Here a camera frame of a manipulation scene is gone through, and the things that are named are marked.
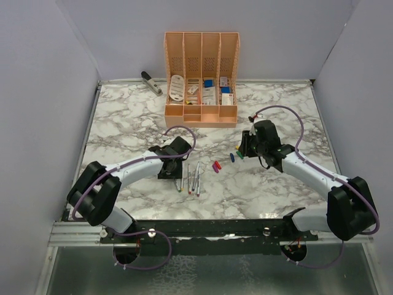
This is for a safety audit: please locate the green pen cap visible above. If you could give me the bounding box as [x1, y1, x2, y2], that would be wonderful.
[236, 151, 244, 159]

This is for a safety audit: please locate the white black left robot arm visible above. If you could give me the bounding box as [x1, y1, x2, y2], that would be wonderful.
[67, 136, 195, 243]

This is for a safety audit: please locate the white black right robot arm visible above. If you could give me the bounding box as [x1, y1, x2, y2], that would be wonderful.
[239, 120, 378, 241]

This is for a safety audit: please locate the white pen blue end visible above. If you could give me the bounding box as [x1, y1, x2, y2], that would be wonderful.
[192, 161, 200, 191]

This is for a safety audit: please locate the white pen purple end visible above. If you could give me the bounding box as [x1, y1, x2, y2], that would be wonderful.
[196, 167, 201, 197]

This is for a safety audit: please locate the red pen cap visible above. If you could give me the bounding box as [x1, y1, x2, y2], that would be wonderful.
[214, 161, 222, 173]

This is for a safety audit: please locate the red white card box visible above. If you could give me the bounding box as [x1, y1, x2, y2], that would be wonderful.
[221, 93, 234, 106]

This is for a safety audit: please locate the white oval ruler card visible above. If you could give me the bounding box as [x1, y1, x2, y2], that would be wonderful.
[168, 74, 185, 101]

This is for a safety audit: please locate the blue box in organizer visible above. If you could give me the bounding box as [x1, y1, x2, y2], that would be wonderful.
[204, 79, 214, 88]

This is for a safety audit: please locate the black grey stapler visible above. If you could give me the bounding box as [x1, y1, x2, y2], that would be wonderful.
[141, 71, 163, 96]

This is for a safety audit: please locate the peach plastic desk organizer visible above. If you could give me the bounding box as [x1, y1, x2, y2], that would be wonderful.
[164, 31, 240, 128]

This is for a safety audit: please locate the black mounting rail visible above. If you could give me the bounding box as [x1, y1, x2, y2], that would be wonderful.
[100, 217, 317, 256]

